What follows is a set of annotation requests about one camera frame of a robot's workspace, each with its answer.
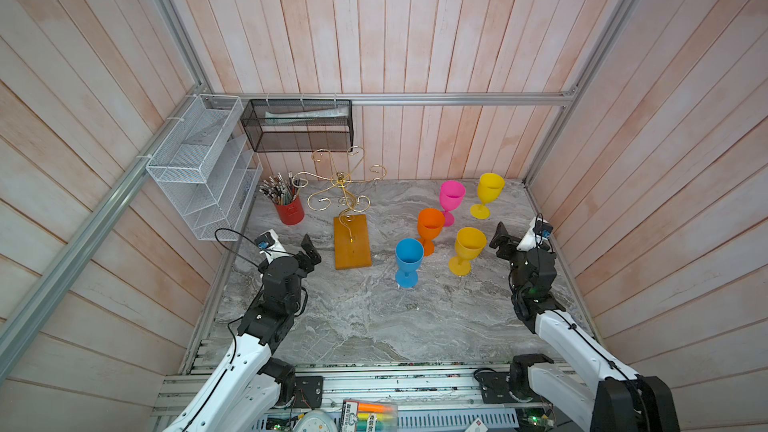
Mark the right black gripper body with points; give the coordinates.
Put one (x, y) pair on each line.
(509, 252)

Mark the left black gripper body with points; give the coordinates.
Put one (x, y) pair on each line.
(305, 266)

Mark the dark yellow wine glass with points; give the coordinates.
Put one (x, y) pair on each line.
(469, 244)

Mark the light yellow wine glass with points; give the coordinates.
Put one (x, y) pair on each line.
(489, 189)

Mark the pink wine glass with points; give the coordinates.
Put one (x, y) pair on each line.
(451, 196)

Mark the orange wine glass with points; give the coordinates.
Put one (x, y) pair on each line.
(429, 225)

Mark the blue wine glass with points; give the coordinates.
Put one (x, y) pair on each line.
(409, 254)

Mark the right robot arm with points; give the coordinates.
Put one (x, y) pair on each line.
(607, 395)

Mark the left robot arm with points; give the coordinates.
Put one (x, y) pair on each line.
(249, 381)

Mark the gold wine glass rack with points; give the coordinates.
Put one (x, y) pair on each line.
(351, 238)

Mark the red pen cup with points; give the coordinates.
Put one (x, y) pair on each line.
(291, 213)

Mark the pens bundle in cup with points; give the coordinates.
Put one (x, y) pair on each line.
(281, 190)

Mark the white round device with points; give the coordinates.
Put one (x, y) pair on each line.
(315, 421)

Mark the highlighter marker box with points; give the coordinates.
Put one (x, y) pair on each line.
(359, 416)

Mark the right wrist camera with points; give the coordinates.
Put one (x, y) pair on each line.
(538, 232)

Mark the white mesh wall organizer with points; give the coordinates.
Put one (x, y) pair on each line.
(208, 170)

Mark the black mesh wall basket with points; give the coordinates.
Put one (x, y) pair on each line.
(298, 125)

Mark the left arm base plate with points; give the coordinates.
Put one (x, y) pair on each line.
(306, 392)

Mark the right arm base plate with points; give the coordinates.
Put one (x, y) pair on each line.
(495, 387)

